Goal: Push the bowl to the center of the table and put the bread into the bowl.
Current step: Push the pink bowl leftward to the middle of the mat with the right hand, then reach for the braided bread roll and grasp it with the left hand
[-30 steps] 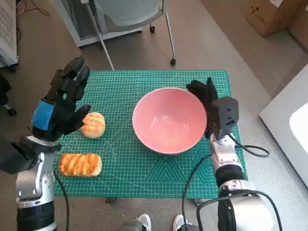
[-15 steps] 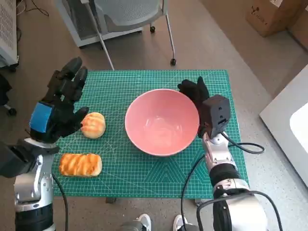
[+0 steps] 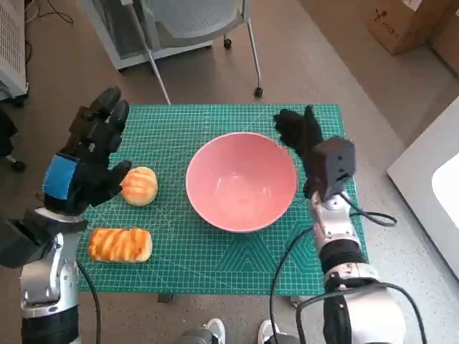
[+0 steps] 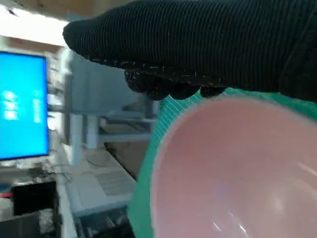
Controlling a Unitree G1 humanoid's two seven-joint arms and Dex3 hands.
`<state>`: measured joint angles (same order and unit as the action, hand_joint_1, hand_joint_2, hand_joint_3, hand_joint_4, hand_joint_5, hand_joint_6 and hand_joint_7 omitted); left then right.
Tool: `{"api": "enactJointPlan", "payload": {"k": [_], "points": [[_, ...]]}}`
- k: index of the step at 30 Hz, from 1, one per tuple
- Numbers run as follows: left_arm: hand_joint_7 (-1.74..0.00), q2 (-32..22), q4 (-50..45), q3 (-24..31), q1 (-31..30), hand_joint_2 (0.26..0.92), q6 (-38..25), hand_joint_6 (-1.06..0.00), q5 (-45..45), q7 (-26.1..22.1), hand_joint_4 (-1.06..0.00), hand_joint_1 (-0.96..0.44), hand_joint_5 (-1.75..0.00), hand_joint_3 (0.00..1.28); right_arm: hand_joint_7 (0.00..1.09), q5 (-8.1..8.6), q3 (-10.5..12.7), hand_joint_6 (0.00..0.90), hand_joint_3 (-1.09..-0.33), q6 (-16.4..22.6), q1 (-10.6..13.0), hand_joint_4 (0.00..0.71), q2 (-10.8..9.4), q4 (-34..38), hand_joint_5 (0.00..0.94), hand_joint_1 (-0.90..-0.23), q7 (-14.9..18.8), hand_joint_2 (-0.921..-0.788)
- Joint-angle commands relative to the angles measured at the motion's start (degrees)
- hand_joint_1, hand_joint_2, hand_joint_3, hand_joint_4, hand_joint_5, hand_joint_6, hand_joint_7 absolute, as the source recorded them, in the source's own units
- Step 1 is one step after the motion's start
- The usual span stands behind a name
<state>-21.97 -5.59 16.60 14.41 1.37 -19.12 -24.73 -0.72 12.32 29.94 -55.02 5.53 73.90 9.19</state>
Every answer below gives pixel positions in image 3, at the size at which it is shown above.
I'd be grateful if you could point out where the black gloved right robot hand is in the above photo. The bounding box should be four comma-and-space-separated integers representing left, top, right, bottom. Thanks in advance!
273, 105, 323, 199

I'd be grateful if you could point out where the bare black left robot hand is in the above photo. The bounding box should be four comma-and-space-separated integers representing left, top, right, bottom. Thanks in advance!
42, 85, 133, 217

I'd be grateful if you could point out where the round toy bread bun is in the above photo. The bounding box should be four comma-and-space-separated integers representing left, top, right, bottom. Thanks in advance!
120, 166, 158, 207

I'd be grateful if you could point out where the pink bowl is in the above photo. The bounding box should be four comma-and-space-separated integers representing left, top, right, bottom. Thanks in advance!
185, 131, 298, 234

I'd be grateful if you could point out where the rectangular toy bread loaf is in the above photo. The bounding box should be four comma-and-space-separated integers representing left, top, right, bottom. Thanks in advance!
87, 227, 153, 264

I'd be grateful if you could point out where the black chair base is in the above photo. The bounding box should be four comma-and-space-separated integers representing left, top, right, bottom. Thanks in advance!
0, 107, 26, 171

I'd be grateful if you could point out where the white table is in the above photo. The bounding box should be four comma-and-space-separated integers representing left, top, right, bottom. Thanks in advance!
386, 106, 459, 280

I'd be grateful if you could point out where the white glass-sided cabinet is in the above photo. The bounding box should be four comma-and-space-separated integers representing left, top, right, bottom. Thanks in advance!
80, 0, 214, 71

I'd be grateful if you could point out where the printed cardboard box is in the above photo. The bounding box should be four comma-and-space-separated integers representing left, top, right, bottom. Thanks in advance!
365, 0, 437, 57

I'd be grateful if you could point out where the white perforated cabinet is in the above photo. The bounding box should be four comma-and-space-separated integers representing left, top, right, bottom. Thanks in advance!
0, 0, 29, 103

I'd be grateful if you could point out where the green cutting mat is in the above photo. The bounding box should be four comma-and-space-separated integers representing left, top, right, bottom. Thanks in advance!
77, 103, 369, 297

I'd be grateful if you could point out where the grey mesh chair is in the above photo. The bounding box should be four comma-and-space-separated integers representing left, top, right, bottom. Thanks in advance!
136, 0, 266, 105

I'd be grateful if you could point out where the plain cardboard box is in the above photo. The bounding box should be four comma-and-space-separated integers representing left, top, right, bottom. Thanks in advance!
428, 17, 459, 85

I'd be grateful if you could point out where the white shoe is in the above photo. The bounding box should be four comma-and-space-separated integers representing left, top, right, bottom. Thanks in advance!
258, 318, 280, 344
202, 317, 227, 344

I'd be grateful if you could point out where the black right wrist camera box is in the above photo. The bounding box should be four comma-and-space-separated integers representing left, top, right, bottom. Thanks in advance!
311, 135, 356, 199

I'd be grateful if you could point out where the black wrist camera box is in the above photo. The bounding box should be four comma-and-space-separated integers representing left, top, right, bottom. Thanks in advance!
311, 135, 356, 199
0, 207, 89, 269

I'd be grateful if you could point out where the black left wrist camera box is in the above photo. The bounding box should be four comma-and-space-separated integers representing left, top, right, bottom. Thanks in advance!
0, 207, 89, 269

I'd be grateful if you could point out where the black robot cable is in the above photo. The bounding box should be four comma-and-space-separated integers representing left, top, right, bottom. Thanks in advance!
295, 282, 427, 344
268, 191, 398, 344
77, 263, 101, 344

